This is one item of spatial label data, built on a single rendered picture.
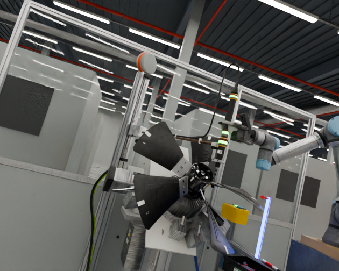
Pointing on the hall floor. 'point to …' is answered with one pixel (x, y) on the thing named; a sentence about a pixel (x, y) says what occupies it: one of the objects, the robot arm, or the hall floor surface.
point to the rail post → (218, 261)
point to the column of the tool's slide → (108, 201)
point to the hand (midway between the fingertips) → (222, 121)
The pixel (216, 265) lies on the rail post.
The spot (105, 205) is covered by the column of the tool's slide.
